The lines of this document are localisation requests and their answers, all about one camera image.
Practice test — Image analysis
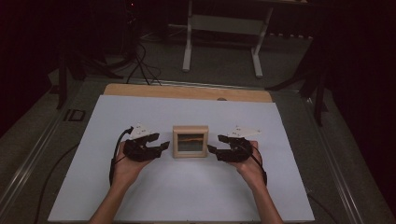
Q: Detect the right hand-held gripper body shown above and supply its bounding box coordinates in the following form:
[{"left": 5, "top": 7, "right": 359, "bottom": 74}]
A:
[{"left": 219, "top": 124, "right": 262, "bottom": 163}]

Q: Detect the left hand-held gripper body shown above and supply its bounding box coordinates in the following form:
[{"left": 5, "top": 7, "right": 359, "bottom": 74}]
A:
[{"left": 122, "top": 122, "right": 161, "bottom": 163}]

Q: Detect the small wooden photo frame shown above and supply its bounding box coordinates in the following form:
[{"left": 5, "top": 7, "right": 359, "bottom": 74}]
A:
[{"left": 172, "top": 124, "right": 210, "bottom": 160}]

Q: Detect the person's right hand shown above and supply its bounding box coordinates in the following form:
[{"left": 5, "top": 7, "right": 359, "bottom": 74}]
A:
[{"left": 231, "top": 140, "right": 266, "bottom": 189}]

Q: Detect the person's left hand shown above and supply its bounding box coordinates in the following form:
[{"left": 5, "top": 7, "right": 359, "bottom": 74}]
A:
[{"left": 111, "top": 141, "right": 153, "bottom": 189}]

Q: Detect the black square floor socket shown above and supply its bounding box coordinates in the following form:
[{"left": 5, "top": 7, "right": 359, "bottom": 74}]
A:
[{"left": 63, "top": 108, "right": 87, "bottom": 123}]

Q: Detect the black metal stand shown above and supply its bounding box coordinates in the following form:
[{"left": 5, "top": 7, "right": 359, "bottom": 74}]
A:
[
  {"left": 55, "top": 46, "right": 126, "bottom": 111},
  {"left": 264, "top": 40, "right": 330, "bottom": 127}
]

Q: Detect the black floor cables bundle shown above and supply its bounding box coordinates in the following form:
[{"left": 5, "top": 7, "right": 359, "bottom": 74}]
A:
[{"left": 125, "top": 42, "right": 163, "bottom": 87}]

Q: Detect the thin black floor cable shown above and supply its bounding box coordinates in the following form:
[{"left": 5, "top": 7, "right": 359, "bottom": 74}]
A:
[
  {"left": 306, "top": 192, "right": 340, "bottom": 224},
  {"left": 32, "top": 142, "right": 80, "bottom": 224}
]

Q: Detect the white metal desk frame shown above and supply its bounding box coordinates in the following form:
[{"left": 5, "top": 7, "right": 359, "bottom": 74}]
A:
[{"left": 181, "top": 0, "right": 276, "bottom": 79}]

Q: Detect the metal floor rail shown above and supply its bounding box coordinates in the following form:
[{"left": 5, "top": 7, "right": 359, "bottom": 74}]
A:
[
  {"left": 299, "top": 92, "right": 368, "bottom": 224},
  {"left": 0, "top": 102, "right": 68, "bottom": 217}
]

